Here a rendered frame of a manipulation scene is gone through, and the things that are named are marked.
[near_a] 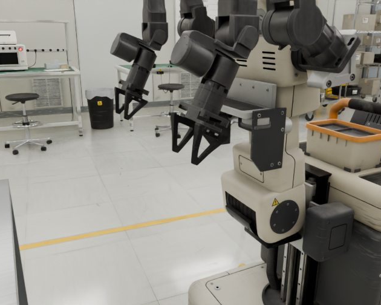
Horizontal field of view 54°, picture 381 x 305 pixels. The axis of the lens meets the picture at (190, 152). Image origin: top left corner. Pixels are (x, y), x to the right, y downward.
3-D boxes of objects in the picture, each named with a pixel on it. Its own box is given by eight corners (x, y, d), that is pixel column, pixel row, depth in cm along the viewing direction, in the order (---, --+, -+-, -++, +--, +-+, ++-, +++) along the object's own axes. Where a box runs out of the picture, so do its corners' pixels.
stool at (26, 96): (-7, 152, 403) (-17, 97, 385) (28, 140, 448) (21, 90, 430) (28, 157, 385) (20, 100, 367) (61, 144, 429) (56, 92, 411)
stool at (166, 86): (149, 131, 488) (147, 83, 469) (185, 127, 506) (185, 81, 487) (159, 141, 445) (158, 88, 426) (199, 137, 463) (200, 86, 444)
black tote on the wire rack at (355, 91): (342, 97, 618) (343, 88, 614) (329, 94, 645) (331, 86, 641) (361, 95, 633) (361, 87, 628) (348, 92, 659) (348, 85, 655)
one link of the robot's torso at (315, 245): (285, 226, 134) (290, 162, 127) (348, 268, 110) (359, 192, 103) (221, 244, 123) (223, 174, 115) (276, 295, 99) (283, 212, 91)
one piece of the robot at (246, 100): (238, 141, 122) (240, 74, 115) (296, 166, 98) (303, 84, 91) (195, 147, 115) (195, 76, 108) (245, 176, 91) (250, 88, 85)
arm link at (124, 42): (168, 32, 104) (157, 32, 112) (132, 12, 98) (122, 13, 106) (152, 72, 106) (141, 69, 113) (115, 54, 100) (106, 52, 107)
